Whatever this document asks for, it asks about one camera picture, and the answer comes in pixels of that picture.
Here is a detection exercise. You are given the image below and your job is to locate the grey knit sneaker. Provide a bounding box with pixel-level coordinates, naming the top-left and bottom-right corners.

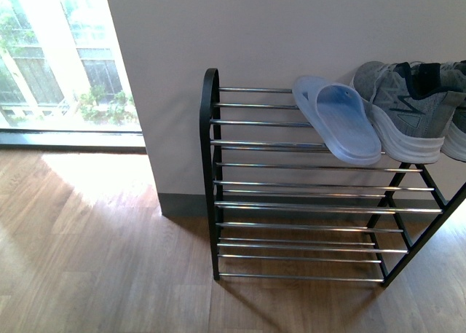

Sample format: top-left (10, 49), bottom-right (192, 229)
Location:
top-left (440, 60), bottom-right (465, 162)
top-left (351, 61), bottom-right (457, 164)

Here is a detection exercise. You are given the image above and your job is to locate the light blue slide slipper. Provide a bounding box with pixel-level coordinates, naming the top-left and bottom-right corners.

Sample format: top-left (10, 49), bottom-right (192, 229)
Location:
top-left (292, 76), bottom-right (382, 165)

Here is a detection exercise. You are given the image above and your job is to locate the black metal shoe rack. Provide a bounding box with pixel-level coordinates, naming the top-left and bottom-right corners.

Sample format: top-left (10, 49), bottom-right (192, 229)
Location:
top-left (200, 68), bottom-right (465, 286)

